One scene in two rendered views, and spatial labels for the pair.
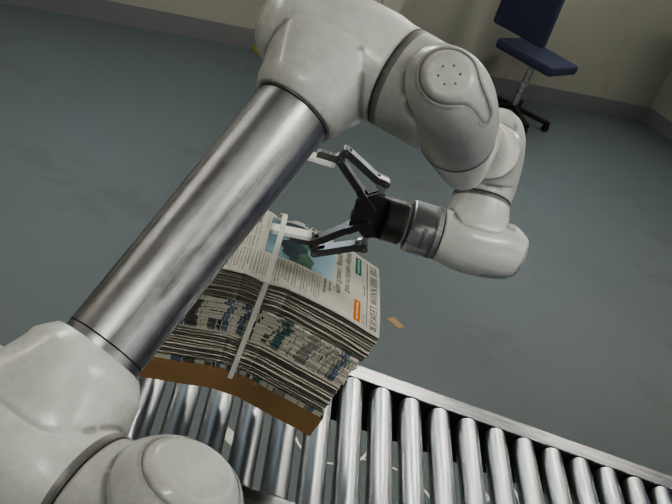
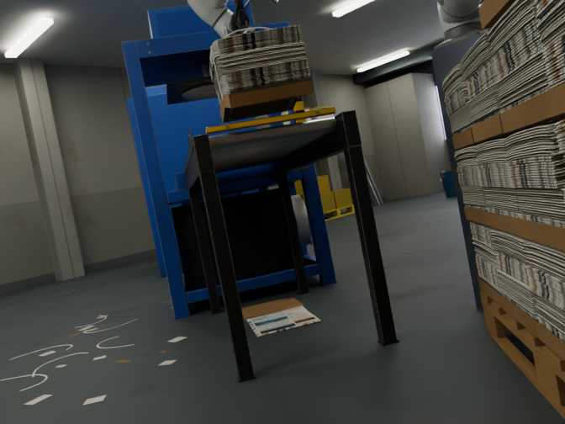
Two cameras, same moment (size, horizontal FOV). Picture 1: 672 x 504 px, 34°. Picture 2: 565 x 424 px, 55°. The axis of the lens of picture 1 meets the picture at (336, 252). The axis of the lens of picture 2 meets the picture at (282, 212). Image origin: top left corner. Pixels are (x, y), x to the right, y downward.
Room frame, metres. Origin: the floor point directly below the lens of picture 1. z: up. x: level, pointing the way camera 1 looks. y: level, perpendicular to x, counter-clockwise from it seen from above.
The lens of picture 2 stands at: (1.82, 2.09, 0.56)
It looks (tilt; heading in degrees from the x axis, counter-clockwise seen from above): 2 degrees down; 267
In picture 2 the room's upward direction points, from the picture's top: 11 degrees counter-clockwise
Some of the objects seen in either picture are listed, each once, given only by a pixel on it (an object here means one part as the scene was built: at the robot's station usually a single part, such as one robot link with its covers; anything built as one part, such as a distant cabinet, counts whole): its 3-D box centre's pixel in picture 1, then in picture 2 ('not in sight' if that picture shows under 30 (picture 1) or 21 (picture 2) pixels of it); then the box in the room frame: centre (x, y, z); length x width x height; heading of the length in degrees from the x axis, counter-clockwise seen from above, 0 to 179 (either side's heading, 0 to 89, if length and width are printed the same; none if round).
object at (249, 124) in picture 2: not in sight; (271, 120); (1.69, 0.30, 0.81); 0.43 x 0.03 x 0.02; 8
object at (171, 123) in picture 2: not in sight; (203, 167); (2.22, -4.07, 1.04); 1.50 x 1.29 x 2.07; 98
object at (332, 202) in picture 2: not in sight; (315, 198); (0.59, -7.72, 0.39); 1.39 x 1.06 x 0.79; 41
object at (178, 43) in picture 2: not in sight; (205, 57); (1.90, -1.37, 1.50); 0.94 x 0.68 x 0.10; 8
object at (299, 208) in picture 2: not in sight; (239, 232); (1.90, -1.37, 0.38); 0.94 x 0.69 x 0.63; 8
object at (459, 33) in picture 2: not in sight; (461, 38); (0.90, 0.03, 1.03); 0.22 x 0.18 x 0.06; 131
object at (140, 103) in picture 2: not in sight; (155, 180); (2.29, -1.01, 0.78); 0.09 x 0.09 x 1.55; 8
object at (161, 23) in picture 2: not in sight; (200, 33); (1.90, -1.37, 1.65); 0.60 x 0.45 x 0.20; 8
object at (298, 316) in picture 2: not in sight; (281, 320); (1.76, -0.40, 0.00); 0.37 x 0.28 x 0.01; 98
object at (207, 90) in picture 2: not in sight; (211, 88); (1.90, -1.37, 1.30); 0.55 x 0.55 x 0.03; 8
